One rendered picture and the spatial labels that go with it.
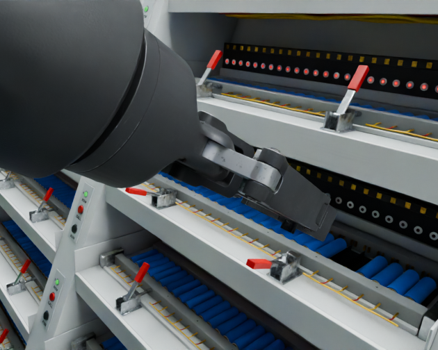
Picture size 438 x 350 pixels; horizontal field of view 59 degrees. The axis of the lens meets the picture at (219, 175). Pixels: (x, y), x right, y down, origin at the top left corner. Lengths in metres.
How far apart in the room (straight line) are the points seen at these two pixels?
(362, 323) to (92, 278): 0.53
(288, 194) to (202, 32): 0.70
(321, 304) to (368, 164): 0.17
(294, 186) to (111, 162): 0.10
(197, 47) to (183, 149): 0.70
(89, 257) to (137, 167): 0.68
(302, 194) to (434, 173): 0.24
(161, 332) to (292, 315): 0.27
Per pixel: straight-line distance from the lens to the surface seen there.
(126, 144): 0.16
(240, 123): 0.57
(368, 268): 0.54
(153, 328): 0.71
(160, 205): 0.67
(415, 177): 0.45
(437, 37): 0.71
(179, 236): 0.62
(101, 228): 0.84
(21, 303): 1.12
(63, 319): 0.91
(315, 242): 0.57
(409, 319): 0.49
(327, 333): 0.48
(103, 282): 0.82
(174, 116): 0.17
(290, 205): 0.22
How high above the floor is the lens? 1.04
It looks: 4 degrees down
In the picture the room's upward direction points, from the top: 19 degrees clockwise
